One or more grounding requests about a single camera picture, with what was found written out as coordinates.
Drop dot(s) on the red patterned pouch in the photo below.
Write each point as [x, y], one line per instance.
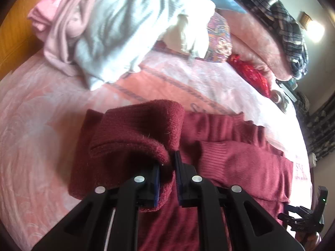
[251, 73]

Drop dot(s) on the grey soft item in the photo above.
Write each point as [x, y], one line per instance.
[281, 100]

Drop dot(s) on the pink printed blanket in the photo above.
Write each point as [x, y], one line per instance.
[39, 136]

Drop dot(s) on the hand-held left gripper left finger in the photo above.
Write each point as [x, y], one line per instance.
[156, 188]

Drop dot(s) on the cream cloth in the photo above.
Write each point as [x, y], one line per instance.
[180, 36]

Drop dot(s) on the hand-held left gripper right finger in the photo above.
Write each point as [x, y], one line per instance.
[179, 177]

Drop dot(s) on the wall lamp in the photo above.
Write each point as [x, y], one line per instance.
[314, 27]

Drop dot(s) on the dark patterned curtain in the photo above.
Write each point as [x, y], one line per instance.
[319, 128]

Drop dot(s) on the colourful patterned cloth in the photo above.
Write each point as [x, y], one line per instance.
[219, 39]

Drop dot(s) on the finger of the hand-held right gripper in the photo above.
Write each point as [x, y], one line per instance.
[295, 215]

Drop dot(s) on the dark plaid shirt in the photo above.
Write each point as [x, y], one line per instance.
[282, 18]

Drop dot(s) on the pale pink garment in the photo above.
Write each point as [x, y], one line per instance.
[65, 18]

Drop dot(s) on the maroon knit sweater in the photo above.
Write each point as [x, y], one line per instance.
[235, 162]

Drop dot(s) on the wooden headboard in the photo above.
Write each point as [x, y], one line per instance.
[15, 44]

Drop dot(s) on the blue cloth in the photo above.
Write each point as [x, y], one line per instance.
[225, 0]

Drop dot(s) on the pink fluffy folded blanket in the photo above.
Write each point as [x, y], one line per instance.
[256, 36]

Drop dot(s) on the white striped garment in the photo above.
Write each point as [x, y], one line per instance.
[125, 18]

